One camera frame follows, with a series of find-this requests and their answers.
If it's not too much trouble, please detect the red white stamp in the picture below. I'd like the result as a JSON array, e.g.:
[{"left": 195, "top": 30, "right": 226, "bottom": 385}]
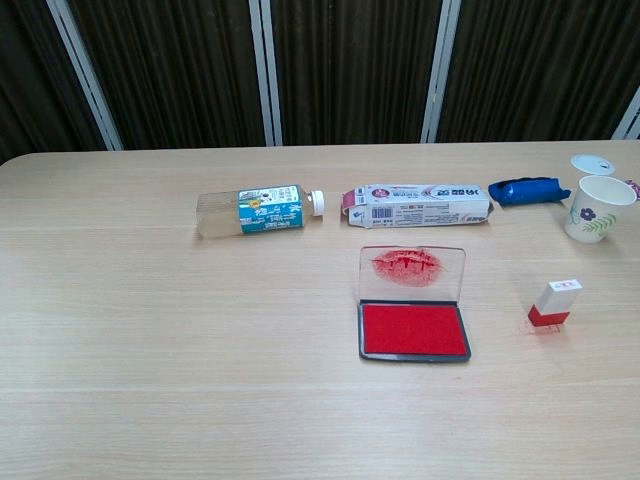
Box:
[{"left": 527, "top": 279, "right": 585, "bottom": 329}]

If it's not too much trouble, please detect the red clear plastic box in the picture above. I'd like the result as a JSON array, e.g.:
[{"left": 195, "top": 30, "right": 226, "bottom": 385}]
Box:
[{"left": 357, "top": 244, "right": 473, "bottom": 365}]

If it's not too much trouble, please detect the clear plastic bottle teal label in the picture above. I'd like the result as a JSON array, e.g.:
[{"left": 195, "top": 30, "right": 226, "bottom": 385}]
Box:
[{"left": 196, "top": 183, "right": 326, "bottom": 241}]

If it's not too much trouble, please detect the white and pink carton box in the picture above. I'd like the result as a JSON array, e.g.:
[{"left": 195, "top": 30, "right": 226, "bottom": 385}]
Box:
[{"left": 339, "top": 182, "right": 496, "bottom": 230}]

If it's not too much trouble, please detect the black fabric screen panel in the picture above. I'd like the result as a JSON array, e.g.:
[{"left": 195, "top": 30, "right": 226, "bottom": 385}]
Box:
[
  {"left": 437, "top": 0, "right": 640, "bottom": 144},
  {"left": 0, "top": 0, "right": 109, "bottom": 166},
  {"left": 269, "top": 0, "right": 444, "bottom": 147},
  {"left": 67, "top": 0, "right": 266, "bottom": 151}
]

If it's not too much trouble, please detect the blue plastic package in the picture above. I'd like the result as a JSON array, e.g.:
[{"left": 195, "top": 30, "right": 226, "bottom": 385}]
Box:
[{"left": 487, "top": 175, "right": 572, "bottom": 207}]

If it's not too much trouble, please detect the floral paper cup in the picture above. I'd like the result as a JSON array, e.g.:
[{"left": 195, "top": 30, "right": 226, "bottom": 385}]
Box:
[{"left": 563, "top": 174, "right": 638, "bottom": 245}]

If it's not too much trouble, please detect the white round cup lid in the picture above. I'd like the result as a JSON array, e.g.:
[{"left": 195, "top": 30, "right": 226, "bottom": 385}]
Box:
[{"left": 570, "top": 153, "right": 616, "bottom": 177}]

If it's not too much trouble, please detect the grey metal screen post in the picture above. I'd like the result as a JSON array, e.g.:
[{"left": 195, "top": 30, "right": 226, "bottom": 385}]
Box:
[
  {"left": 248, "top": 0, "right": 285, "bottom": 147},
  {"left": 419, "top": 0, "right": 462, "bottom": 145},
  {"left": 45, "top": 0, "right": 125, "bottom": 152},
  {"left": 610, "top": 84, "right": 640, "bottom": 141}
]

